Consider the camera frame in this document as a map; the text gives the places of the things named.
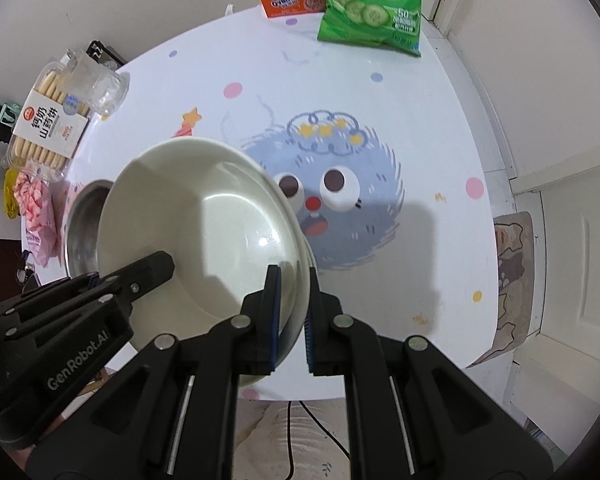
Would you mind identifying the large stainless steel bowl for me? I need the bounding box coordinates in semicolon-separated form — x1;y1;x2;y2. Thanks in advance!
62;180;112;278

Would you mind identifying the wide pale green bowl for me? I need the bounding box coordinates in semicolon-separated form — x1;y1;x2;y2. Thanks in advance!
97;138;311;361

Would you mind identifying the pink snack bag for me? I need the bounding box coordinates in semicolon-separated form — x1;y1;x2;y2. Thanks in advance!
12;171;60;268

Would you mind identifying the yellow plastic bag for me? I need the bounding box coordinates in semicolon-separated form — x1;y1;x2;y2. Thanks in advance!
3;168;19;219

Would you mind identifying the biscuit box with white label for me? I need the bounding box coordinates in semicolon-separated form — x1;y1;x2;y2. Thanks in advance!
5;61;91;183

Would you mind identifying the patterned floor mat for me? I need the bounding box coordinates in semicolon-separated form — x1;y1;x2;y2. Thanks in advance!
471;211;534;367

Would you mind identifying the clear glass cup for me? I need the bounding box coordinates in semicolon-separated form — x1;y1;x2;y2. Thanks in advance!
59;50;130;116

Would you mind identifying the green Lays chips bag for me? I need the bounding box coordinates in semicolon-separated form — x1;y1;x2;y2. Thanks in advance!
317;0;422;56

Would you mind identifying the black power cable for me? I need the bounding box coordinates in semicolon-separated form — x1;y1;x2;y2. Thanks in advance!
281;398;354;480

